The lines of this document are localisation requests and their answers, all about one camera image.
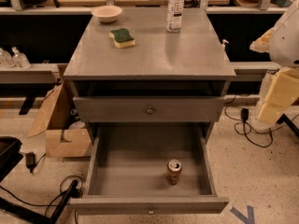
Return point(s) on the grey drawer cabinet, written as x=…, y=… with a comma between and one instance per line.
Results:
x=187, y=64

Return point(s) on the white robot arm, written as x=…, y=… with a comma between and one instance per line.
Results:
x=285, y=45

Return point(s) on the black power adapter left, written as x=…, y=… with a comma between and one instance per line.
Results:
x=30, y=161

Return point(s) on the black power adapter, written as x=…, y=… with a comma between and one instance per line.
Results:
x=244, y=114
x=30, y=161

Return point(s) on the small white pump bottle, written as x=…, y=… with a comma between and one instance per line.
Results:
x=225, y=44

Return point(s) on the cardboard box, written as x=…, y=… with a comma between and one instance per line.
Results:
x=65, y=134

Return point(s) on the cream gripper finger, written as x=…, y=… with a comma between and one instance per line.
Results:
x=263, y=43
x=278, y=92

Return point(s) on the closed grey top drawer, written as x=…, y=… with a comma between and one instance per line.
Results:
x=148, y=109

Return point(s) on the blue floor tape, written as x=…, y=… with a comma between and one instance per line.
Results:
x=249, y=218

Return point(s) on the orange soda can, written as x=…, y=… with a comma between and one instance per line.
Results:
x=174, y=169

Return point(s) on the open grey middle drawer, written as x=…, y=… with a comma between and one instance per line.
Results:
x=127, y=172

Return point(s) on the clear plastic water bottle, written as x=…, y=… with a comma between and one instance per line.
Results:
x=174, y=15

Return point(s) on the black power adapter right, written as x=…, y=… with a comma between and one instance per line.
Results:
x=244, y=114

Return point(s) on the green yellow sponge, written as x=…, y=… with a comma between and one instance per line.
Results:
x=122, y=38

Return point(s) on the clear sanitizer bottle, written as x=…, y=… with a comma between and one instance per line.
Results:
x=6, y=59
x=20, y=59

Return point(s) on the white bowl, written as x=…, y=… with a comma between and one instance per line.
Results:
x=106, y=14

